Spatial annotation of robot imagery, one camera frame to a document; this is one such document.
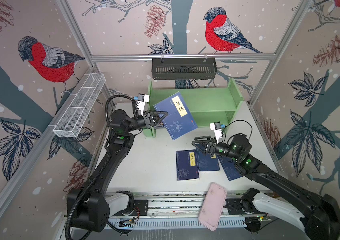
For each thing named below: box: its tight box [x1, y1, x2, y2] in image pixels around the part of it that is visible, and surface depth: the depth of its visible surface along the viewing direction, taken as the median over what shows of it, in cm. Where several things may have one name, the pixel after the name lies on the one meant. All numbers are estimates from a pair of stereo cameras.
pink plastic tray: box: [198, 182, 228, 231], surface depth 73 cm
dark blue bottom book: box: [175, 149, 200, 181], surface depth 88 cm
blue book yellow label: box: [153, 91, 198, 141], surface depth 65 cm
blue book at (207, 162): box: [196, 148, 220, 172], surface depth 89 cm
